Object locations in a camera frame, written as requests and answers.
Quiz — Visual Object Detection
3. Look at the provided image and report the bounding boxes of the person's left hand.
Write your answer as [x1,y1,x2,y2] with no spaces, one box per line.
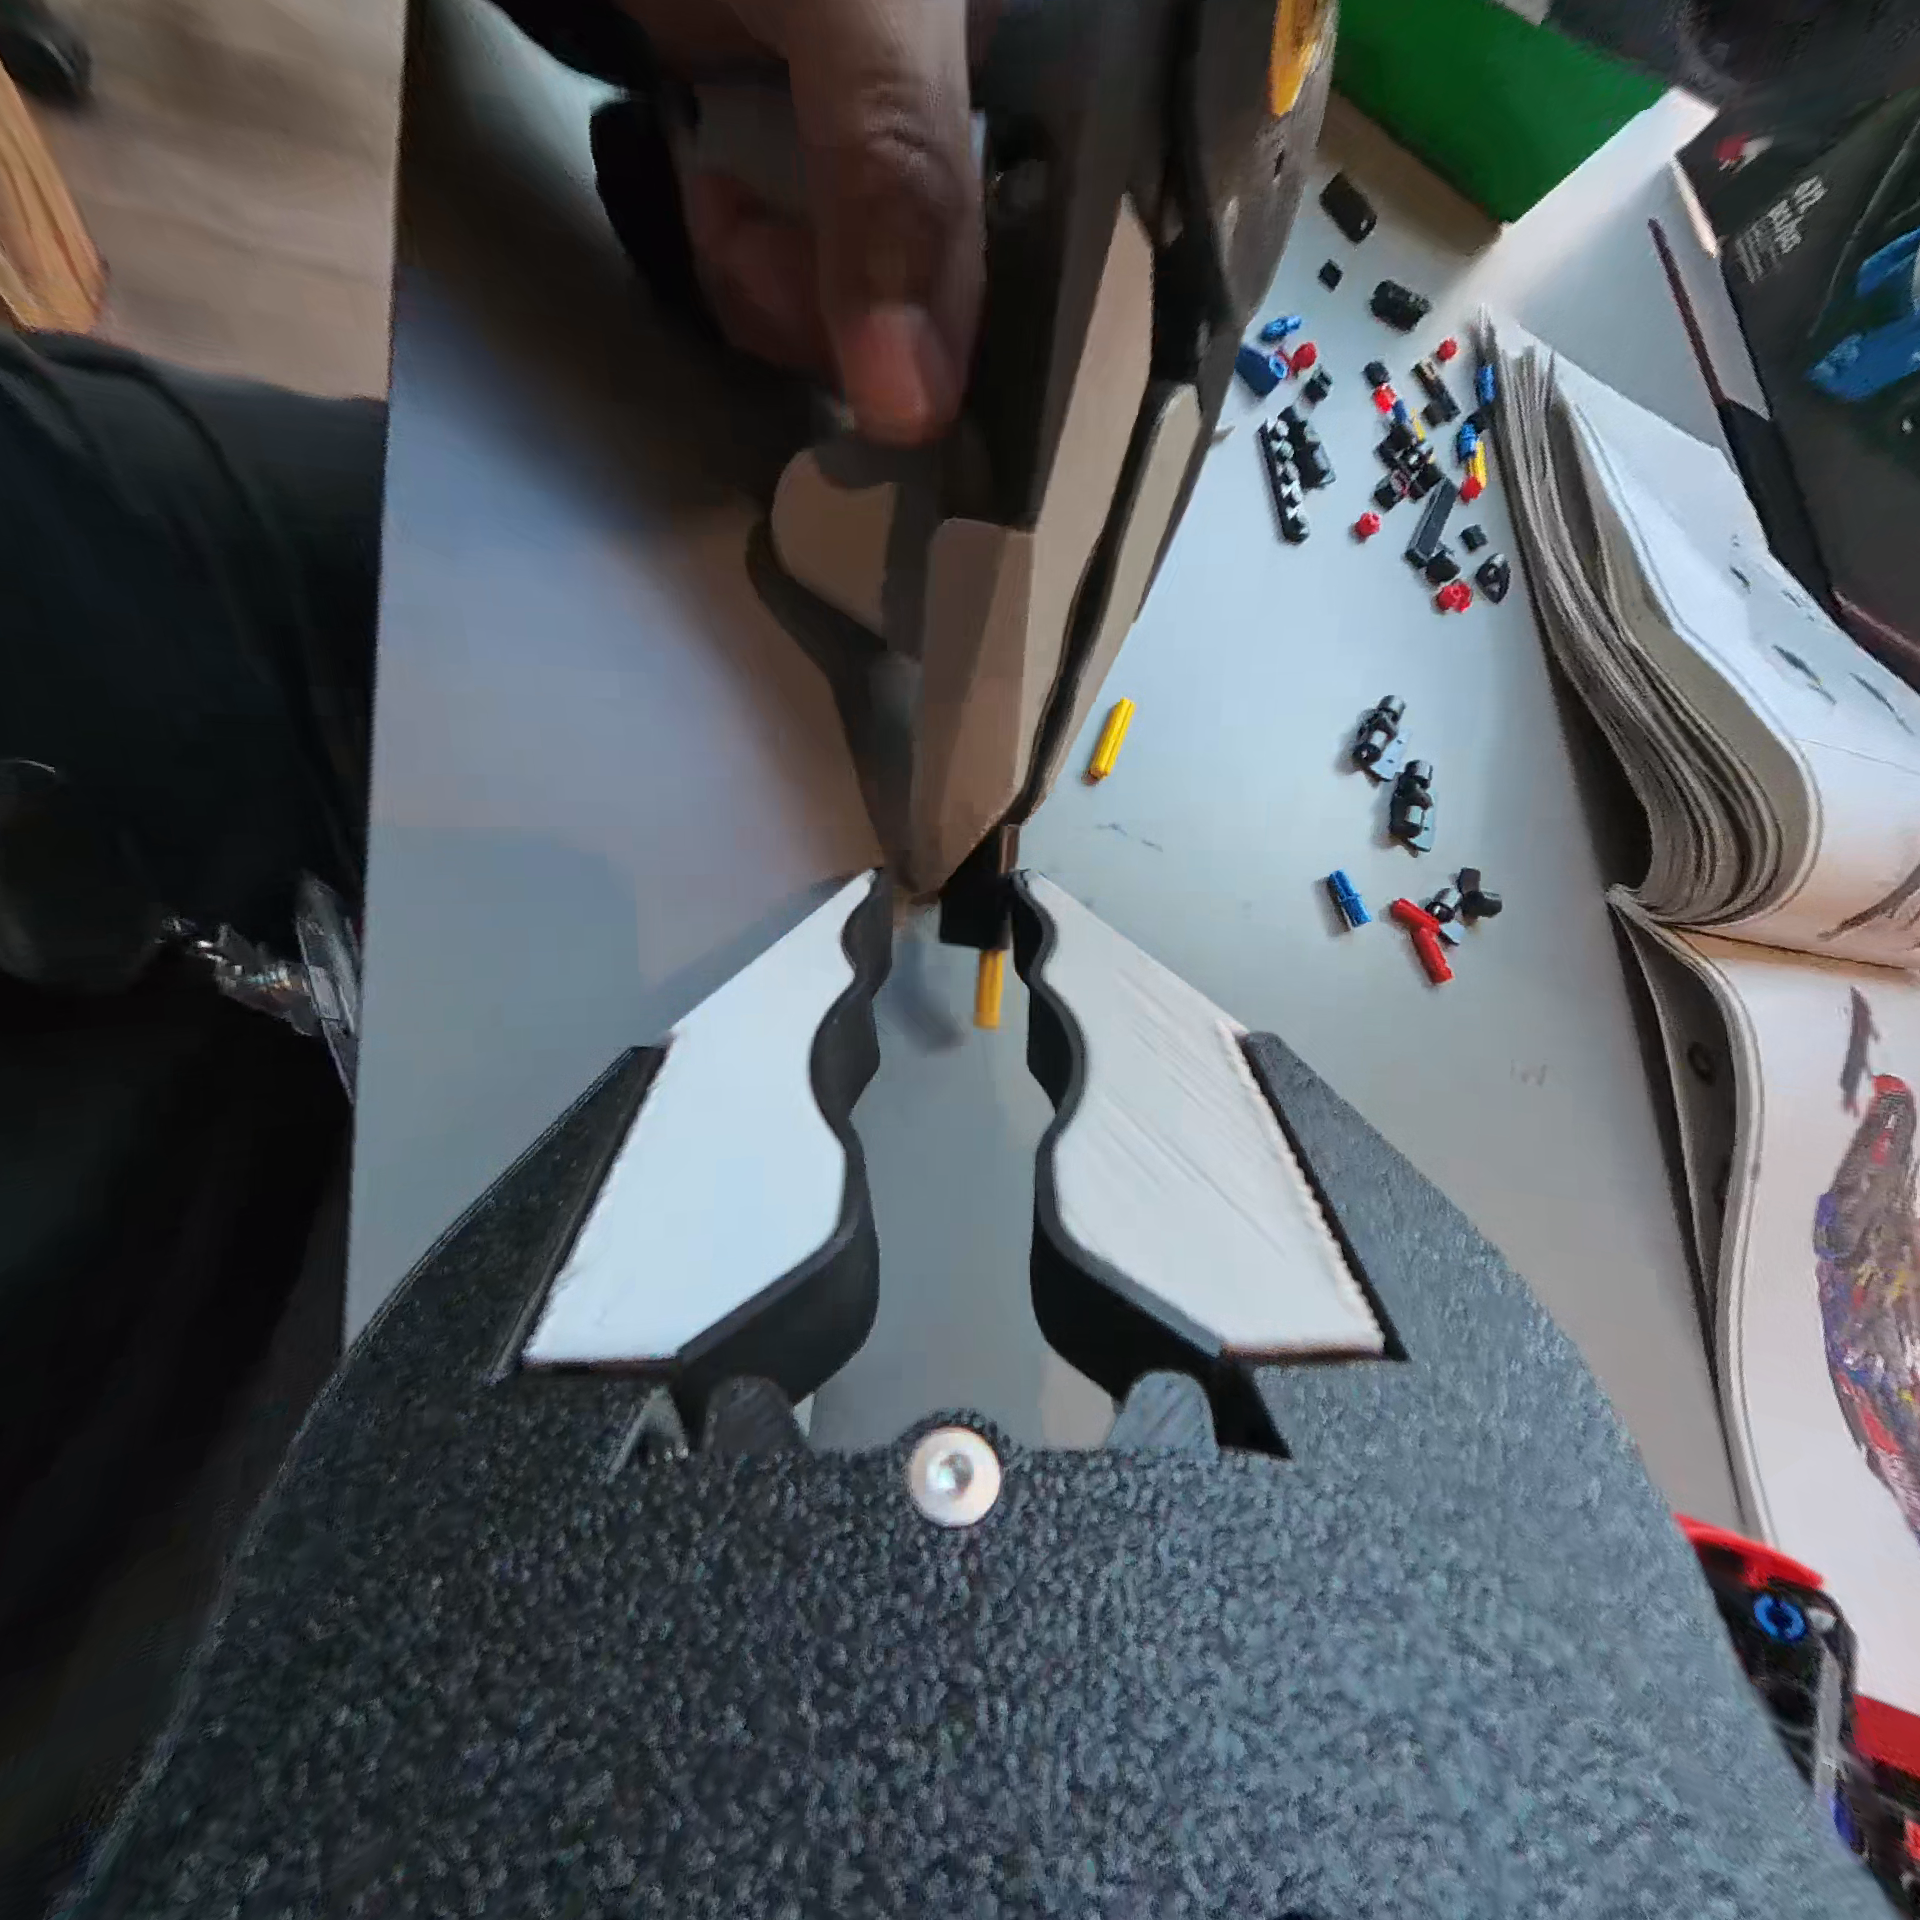
[632,0,992,448]

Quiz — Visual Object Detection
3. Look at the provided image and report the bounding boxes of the partly built toy car model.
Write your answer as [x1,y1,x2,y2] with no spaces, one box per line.
[1671,1511,1920,1906]

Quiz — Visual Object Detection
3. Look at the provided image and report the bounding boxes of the pile of small toy bricks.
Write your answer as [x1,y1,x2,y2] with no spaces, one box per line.
[1232,169,1514,618]

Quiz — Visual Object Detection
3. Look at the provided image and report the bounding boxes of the wooden post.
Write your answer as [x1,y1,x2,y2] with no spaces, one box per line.
[0,66,111,336]

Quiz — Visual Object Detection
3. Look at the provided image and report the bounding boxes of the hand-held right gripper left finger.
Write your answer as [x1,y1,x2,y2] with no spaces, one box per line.
[522,870,896,1404]

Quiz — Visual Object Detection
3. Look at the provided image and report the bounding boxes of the black toy car set box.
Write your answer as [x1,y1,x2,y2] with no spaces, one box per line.
[1668,0,1920,664]

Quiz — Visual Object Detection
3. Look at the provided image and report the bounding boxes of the person's lap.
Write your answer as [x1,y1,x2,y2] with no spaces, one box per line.
[0,328,393,1920]

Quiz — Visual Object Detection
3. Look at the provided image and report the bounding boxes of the instruction booklet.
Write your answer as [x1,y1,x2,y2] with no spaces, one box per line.
[1478,306,1920,1546]

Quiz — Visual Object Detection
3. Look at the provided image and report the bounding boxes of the black toy axle connector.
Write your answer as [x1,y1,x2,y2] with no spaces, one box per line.
[938,824,1027,951]

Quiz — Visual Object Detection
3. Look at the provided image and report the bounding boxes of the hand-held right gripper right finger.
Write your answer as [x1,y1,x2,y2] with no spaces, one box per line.
[1012,870,1391,1412]

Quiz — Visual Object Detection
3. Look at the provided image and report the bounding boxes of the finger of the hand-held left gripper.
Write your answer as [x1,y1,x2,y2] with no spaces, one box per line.
[745,440,935,893]
[903,200,1210,898]

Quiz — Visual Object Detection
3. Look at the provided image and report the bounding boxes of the green plastic bin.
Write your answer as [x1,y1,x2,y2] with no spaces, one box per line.
[1334,0,1671,230]

